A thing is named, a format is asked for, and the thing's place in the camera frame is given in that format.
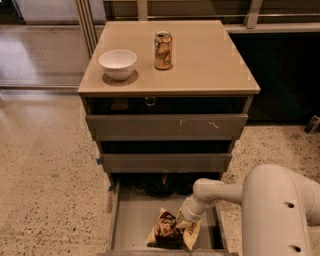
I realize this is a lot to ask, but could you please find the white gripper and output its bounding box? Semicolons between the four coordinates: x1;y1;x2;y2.
175;194;217;229

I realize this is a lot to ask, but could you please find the brown sea salt chip bag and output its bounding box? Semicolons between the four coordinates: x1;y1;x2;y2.
146;208;201;250

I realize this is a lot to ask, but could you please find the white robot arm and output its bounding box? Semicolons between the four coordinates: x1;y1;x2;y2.
176;164;320;256

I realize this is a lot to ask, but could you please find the grey open bottom drawer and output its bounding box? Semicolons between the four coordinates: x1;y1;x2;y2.
97;180;238;256

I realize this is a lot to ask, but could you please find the grey middle drawer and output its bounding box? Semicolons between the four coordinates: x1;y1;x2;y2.
100;153;232;173

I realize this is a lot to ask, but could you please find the grey top drawer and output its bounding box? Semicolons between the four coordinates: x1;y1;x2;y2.
86;114;248;141

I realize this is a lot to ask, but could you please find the blue tape piece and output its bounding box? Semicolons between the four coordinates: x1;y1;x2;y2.
96;158;102;165

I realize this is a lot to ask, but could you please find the dark object on floor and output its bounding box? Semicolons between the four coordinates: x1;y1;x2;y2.
304;115;320;134

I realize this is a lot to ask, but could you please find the white ceramic bowl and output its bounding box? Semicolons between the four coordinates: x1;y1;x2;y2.
99;49;137;81

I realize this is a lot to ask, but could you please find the gold soda can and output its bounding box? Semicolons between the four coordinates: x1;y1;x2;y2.
154;31;172;70

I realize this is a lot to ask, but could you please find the metal railing frame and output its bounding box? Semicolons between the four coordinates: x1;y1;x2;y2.
73;0;320;54

